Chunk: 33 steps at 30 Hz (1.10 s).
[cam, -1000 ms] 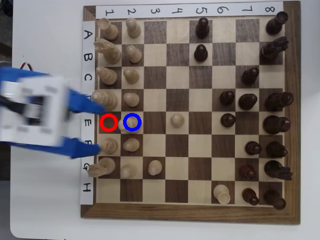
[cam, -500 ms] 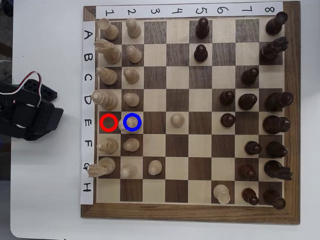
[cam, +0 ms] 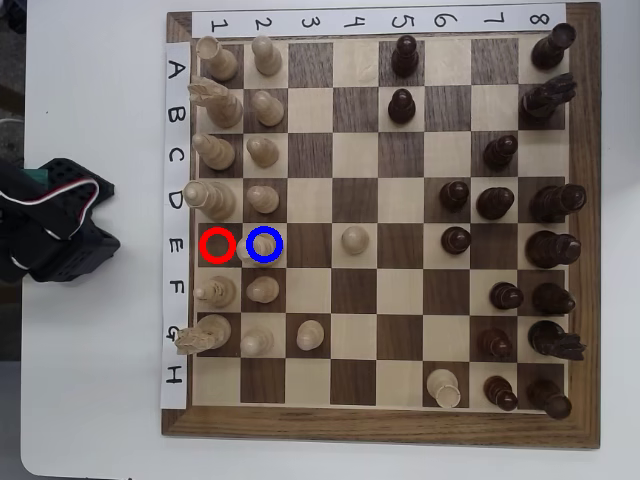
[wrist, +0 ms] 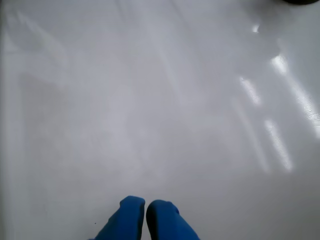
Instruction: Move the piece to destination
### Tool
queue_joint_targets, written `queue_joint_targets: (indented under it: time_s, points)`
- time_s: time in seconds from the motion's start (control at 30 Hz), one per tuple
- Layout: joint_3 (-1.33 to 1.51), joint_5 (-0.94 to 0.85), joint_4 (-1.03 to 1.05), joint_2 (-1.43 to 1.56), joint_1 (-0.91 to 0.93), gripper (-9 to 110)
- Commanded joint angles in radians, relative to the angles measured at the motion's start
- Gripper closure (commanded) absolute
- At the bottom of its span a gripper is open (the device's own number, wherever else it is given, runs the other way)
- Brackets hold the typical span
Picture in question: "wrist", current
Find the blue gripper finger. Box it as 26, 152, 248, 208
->
146, 199, 201, 240
93, 195, 146, 240

